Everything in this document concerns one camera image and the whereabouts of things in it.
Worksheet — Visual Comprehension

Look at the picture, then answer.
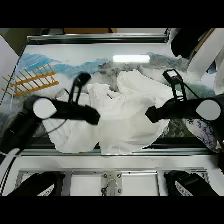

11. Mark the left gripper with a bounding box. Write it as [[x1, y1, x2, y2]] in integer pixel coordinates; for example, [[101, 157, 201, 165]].
[[70, 103, 101, 126]]

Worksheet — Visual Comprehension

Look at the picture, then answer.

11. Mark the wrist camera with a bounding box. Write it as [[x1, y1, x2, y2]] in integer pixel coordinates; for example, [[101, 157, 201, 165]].
[[67, 71, 92, 105], [161, 68, 186, 102]]

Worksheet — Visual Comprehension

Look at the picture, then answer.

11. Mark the black garment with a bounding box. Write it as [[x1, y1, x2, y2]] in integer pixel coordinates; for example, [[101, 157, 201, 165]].
[[169, 27, 216, 60]]

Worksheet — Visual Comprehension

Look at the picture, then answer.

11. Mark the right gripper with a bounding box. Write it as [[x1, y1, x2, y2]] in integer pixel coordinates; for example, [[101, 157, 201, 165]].
[[144, 103, 168, 124]]

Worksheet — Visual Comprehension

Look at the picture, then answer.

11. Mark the white blue patterned garment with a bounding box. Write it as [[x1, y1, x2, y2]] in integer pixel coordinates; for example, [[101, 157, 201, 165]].
[[184, 117, 222, 152]]

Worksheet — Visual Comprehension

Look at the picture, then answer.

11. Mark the white long-sleeved shirt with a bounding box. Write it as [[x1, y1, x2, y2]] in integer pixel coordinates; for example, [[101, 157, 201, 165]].
[[41, 68, 175, 156]]

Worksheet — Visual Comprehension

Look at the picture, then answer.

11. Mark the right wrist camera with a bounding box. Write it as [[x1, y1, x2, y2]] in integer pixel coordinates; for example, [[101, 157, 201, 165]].
[[161, 68, 186, 102]]

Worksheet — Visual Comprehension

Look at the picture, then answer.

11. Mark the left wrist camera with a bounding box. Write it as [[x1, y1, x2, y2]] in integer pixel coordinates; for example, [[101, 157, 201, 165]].
[[67, 71, 92, 105]]

